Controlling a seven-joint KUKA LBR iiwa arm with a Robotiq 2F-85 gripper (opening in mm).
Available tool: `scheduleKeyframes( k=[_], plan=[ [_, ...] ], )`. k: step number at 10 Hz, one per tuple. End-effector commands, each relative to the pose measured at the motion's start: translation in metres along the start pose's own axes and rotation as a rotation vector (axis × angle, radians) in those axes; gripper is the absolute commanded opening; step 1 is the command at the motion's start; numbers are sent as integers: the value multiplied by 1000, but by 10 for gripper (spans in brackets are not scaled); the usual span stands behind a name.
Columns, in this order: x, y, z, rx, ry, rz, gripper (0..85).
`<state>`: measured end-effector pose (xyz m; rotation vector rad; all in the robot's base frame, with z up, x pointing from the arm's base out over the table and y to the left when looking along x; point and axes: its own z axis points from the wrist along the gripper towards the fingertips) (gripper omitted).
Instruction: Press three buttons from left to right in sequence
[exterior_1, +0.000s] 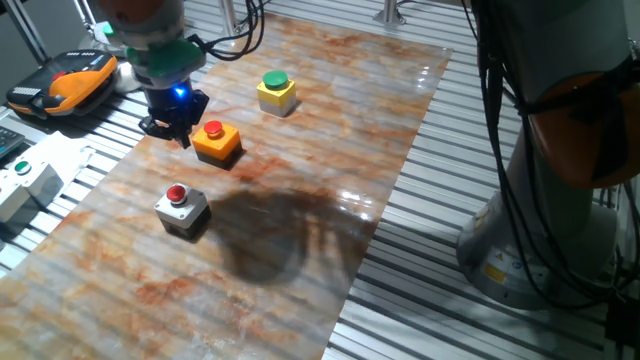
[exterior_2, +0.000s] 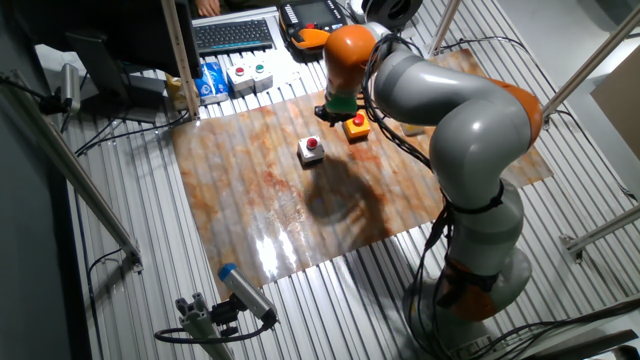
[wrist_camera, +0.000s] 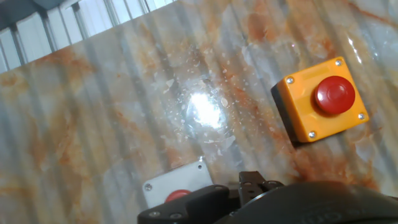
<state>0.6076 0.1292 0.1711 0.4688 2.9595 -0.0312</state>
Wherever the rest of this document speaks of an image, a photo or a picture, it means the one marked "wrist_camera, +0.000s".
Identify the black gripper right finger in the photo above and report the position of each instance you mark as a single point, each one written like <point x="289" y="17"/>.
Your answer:
<point x="256" y="186"/>

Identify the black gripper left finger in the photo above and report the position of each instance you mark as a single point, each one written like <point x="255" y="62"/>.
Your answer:
<point x="192" y="208"/>

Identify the red button grey box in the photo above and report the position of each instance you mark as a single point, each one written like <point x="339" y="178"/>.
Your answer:
<point x="180" y="182"/>

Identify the red button orange box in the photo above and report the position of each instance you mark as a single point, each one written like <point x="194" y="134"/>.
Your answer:
<point x="323" y="99"/>

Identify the marble pattern mat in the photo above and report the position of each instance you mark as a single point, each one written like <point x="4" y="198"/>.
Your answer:
<point x="124" y="124"/>

